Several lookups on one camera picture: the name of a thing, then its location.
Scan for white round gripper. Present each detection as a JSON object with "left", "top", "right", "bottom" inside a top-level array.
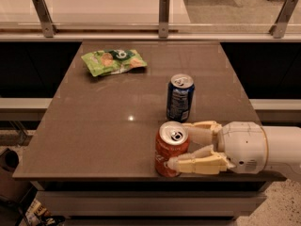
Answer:
[{"left": 166, "top": 121, "right": 268, "bottom": 175}]

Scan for red coke can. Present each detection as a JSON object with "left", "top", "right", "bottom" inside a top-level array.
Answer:
[{"left": 155, "top": 121, "right": 190, "bottom": 177}]

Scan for blue pepsi can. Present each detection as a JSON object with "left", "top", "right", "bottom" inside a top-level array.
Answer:
[{"left": 166, "top": 73, "right": 195, "bottom": 122}]

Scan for green rice chip bag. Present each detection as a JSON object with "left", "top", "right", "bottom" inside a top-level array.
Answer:
[{"left": 81, "top": 49, "right": 147, "bottom": 77}]

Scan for white drawer under table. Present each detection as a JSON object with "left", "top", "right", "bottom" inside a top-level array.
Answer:
[{"left": 37, "top": 191, "right": 266, "bottom": 218}]

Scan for magazines on floor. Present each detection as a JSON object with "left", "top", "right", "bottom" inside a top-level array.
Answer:
[{"left": 25, "top": 200, "right": 65, "bottom": 226}]

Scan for glass railing panel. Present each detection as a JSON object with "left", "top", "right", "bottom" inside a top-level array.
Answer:
[{"left": 0, "top": 0, "right": 284, "bottom": 33}]

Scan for dark bin at left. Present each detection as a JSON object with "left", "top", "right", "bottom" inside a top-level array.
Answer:
[{"left": 0, "top": 148, "right": 31, "bottom": 202}]

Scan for right metal railing bracket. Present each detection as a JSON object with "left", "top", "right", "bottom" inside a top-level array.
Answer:
[{"left": 269, "top": 0, "right": 299, "bottom": 39}]

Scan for metal railing bracket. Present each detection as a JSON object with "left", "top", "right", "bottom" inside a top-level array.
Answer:
[
  {"left": 32, "top": 0, "right": 56, "bottom": 38},
  {"left": 158, "top": 0, "right": 170, "bottom": 39},
  {"left": 269, "top": 0, "right": 299, "bottom": 39}
]

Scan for middle metal railing bracket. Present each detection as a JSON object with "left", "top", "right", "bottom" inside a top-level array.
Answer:
[{"left": 158, "top": 0, "right": 170, "bottom": 39}]

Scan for left metal railing bracket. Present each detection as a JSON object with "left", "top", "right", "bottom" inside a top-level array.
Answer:
[{"left": 32, "top": 0, "right": 56, "bottom": 38}]

